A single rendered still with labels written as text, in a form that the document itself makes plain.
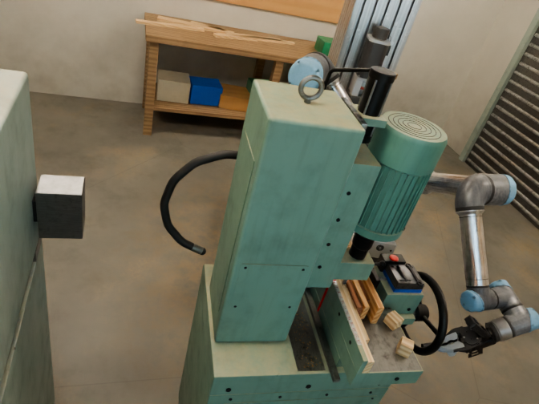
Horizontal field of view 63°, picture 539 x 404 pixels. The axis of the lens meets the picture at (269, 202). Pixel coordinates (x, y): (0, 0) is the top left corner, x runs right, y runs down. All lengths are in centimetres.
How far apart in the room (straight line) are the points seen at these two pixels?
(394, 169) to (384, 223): 16
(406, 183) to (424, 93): 429
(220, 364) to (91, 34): 349
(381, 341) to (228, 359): 45
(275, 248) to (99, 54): 350
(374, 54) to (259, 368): 122
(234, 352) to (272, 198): 53
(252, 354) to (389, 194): 60
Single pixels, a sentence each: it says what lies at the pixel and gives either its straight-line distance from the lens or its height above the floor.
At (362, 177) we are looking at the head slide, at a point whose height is 138.
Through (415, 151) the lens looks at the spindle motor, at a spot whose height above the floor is 147.
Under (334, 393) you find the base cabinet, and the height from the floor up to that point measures 69.
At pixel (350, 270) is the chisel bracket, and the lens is 136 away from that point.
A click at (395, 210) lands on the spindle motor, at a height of 130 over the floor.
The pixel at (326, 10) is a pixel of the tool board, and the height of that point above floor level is 115.
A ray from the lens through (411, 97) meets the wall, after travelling 534.
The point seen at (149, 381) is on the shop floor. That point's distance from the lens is 222.
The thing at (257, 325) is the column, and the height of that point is 88.
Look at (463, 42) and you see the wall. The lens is 540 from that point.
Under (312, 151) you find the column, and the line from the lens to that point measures 96.
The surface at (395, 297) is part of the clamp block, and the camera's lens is 149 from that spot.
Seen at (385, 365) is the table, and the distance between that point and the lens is 135.
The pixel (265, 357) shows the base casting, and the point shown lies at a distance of 136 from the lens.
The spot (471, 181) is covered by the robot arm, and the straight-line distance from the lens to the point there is 173.
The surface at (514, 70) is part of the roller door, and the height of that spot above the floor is 105.
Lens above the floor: 187
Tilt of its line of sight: 34 degrees down
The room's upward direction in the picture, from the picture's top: 15 degrees clockwise
